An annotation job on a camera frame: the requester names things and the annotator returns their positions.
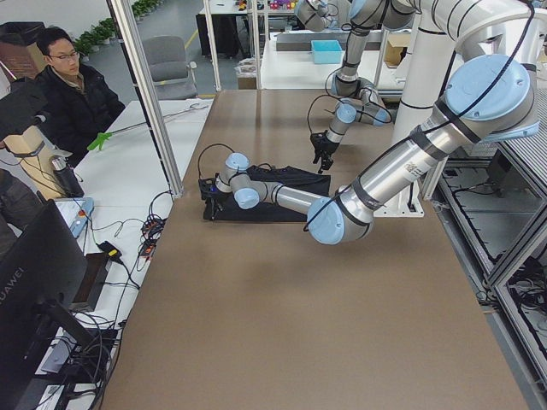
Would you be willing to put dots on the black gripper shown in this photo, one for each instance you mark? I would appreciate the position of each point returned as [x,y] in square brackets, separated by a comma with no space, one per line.
[212,204]
[321,145]

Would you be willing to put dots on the black graphic t-shirt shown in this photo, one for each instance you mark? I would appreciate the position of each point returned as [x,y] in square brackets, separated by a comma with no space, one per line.
[269,195]

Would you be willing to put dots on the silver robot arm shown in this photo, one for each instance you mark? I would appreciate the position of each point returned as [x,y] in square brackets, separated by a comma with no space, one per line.
[490,97]
[358,99]

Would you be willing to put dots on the black power strip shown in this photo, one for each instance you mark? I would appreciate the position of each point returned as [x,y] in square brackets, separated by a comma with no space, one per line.
[151,231]

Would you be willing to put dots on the blue plastic bin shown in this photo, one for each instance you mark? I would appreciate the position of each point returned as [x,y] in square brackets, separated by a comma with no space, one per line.
[326,52]

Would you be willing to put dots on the black power adapter yellow label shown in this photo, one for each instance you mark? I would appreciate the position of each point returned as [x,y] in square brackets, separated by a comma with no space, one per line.
[113,252]

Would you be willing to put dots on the grey office chair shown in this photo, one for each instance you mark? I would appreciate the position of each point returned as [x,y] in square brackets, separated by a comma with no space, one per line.
[171,73]

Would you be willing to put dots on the black box device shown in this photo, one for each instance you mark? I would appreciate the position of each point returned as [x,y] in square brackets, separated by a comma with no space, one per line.
[98,265]

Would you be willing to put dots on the cardboard box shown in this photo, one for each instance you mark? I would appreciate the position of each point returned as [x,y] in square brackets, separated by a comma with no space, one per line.
[396,48]

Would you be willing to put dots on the blue teach pendant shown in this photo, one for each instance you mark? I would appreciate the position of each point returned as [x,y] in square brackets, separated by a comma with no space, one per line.
[76,212]

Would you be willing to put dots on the seated man black jacket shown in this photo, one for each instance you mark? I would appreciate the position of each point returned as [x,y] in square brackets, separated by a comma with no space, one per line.
[80,104]

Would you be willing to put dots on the black Huawei monitor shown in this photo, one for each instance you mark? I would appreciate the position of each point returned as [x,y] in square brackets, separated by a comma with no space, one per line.
[40,277]

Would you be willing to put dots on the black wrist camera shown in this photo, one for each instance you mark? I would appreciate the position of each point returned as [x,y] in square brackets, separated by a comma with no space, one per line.
[207,188]

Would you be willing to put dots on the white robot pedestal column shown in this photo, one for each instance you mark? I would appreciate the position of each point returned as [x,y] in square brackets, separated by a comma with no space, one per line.
[438,26]

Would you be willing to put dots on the aluminium frame post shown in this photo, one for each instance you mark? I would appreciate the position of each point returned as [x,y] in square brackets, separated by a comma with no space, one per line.
[133,50]

